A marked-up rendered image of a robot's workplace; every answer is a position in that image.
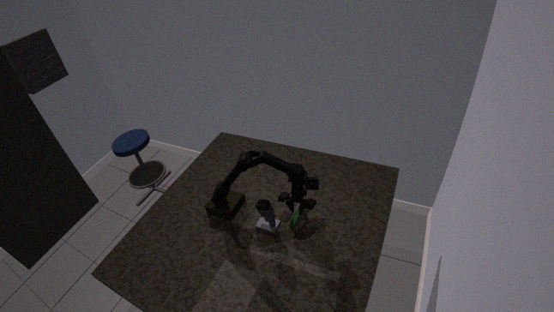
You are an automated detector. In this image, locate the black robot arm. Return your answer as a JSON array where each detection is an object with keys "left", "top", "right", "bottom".
[{"left": 210, "top": 150, "right": 319, "bottom": 210}]

